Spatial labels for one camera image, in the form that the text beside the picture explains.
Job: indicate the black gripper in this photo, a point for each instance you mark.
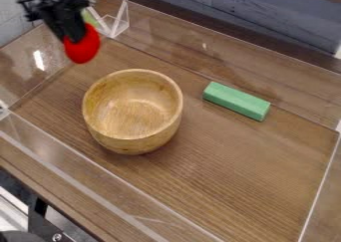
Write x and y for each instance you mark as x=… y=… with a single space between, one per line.
x=62 y=16

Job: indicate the red plush strawberry toy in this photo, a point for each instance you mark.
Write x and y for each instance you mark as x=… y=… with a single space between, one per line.
x=83 y=51

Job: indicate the wooden bowl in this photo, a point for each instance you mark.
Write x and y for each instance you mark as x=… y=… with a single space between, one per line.
x=131 y=110

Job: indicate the green rectangular block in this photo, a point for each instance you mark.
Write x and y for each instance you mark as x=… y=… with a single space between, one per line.
x=237 y=101

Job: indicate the clear acrylic corner bracket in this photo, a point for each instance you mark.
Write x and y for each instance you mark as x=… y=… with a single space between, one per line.
x=108 y=25

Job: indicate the black table leg bracket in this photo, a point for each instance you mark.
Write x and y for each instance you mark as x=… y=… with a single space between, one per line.
x=40 y=226

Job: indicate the clear acrylic tray wall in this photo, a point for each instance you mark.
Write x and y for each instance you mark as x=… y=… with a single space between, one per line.
x=107 y=206

